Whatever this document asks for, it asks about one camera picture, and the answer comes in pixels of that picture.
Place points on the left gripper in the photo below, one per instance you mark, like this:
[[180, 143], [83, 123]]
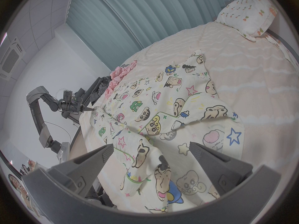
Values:
[[76, 107]]

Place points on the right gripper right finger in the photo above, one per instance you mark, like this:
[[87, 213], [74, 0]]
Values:
[[222, 171]]

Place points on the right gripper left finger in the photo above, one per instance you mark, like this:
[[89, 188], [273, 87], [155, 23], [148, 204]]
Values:
[[81, 169]]

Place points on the white printed pyjama top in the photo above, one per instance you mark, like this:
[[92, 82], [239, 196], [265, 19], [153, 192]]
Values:
[[163, 101]]

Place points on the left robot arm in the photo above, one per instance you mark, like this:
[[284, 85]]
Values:
[[38, 115]]

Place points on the pile of dark clothes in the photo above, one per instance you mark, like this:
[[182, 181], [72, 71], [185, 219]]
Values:
[[99, 90]]

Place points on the pink garment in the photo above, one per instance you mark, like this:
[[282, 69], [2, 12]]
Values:
[[119, 75]]

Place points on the blue-green curtain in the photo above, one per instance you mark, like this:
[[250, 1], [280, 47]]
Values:
[[93, 20], [163, 8]]

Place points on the ceiling air conditioner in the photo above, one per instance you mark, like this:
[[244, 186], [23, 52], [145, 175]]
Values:
[[11, 59]]

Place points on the bed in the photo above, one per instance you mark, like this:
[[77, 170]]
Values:
[[245, 78]]

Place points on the white printed pillow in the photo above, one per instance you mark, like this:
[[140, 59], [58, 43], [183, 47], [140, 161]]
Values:
[[245, 15]]

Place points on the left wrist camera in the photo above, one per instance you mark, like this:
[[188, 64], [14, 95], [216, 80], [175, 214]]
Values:
[[67, 96]]

